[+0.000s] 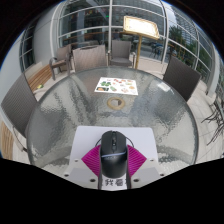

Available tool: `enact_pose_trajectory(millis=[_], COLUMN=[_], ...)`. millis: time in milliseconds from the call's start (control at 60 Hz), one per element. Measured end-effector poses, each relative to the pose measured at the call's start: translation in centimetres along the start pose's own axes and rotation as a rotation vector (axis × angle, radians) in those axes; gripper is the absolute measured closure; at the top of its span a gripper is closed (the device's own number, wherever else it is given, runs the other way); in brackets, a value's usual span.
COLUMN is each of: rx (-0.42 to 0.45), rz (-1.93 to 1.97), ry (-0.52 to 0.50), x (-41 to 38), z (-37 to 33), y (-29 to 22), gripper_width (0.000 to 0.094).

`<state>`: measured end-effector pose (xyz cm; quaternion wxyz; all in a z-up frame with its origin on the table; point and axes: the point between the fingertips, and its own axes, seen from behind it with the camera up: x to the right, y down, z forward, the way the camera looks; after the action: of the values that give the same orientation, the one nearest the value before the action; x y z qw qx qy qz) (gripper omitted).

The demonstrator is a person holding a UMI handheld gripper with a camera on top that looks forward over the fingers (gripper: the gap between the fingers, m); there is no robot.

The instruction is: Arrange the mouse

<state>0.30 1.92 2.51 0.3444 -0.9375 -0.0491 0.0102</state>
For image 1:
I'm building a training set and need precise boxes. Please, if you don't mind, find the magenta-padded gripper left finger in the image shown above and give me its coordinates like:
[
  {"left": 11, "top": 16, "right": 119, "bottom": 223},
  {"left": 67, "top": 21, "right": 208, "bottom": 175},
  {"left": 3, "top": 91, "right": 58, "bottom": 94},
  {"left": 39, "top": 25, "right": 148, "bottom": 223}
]
[{"left": 62, "top": 143, "right": 103, "bottom": 191}]

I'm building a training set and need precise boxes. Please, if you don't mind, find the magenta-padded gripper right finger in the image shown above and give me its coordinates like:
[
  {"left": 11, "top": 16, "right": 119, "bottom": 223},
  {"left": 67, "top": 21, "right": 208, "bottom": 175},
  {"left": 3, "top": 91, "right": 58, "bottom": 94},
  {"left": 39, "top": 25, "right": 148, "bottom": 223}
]
[{"left": 125, "top": 143, "right": 166, "bottom": 190}]

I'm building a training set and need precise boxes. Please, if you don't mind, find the black computer mouse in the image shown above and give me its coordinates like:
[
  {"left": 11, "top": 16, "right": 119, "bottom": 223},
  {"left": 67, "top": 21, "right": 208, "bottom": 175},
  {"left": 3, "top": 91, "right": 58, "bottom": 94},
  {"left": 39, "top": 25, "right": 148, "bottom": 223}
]
[{"left": 99, "top": 130, "right": 129, "bottom": 179}]

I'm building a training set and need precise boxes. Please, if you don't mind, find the white mouse pad with drawing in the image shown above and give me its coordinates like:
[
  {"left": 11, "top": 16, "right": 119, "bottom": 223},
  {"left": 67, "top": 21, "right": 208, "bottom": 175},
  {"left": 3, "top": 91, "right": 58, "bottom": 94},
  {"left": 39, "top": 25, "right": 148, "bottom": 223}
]
[{"left": 67, "top": 125, "right": 160, "bottom": 191}]

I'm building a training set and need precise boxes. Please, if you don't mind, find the black metal folding furniture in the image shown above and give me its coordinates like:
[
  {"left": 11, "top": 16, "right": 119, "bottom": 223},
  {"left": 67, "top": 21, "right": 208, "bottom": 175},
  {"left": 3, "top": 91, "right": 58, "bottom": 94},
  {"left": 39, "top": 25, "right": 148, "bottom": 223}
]
[{"left": 201, "top": 92, "right": 224, "bottom": 147}]

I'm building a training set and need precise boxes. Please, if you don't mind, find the dark grey wicker chair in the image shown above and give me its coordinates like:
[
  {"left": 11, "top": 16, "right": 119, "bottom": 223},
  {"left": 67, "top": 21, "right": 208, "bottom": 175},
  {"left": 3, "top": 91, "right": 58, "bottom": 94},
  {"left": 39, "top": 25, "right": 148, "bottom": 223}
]
[
  {"left": 0, "top": 72, "right": 38, "bottom": 152},
  {"left": 162, "top": 55, "right": 203, "bottom": 103}
]

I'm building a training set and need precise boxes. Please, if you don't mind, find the colourful picture menu card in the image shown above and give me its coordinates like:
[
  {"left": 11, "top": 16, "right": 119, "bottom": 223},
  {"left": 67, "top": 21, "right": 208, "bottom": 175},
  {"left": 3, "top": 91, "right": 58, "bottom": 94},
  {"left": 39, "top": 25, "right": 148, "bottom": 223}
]
[{"left": 94, "top": 76, "right": 139, "bottom": 96}]

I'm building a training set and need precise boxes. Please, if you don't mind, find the wooden slat bench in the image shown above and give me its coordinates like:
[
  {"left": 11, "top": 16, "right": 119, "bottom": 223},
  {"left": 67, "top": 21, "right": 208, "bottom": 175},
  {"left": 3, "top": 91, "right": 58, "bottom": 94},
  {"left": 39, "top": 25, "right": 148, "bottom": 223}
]
[{"left": 0, "top": 64, "right": 55, "bottom": 162}]

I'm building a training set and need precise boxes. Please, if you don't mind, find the brown wicker chair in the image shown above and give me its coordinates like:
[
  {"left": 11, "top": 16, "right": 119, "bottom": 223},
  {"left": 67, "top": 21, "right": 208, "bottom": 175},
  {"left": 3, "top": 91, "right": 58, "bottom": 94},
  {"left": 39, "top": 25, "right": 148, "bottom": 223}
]
[
  {"left": 71, "top": 44, "right": 109, "bottom": 73},
  {"left": 108, "top": 39, "right": 136, "bottom": 68},
  {"left": 48, "top": 44, "right": 73, "bottom": 81}
]

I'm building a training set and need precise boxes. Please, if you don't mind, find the gold menu sign stand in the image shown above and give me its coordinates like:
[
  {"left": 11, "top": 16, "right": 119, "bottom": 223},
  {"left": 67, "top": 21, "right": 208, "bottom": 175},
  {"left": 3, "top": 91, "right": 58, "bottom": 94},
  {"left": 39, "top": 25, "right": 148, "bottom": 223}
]
[{"left": 122, "top": 15, "right": 161, "bottom": 70}]

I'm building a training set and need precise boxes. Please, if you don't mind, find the brass table centre ring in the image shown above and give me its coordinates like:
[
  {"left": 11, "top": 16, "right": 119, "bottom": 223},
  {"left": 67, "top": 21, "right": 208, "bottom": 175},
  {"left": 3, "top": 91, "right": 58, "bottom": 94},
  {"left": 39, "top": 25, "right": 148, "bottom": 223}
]
[{"left": 106, "top": 96, "right": 127, "bottom": 111}]

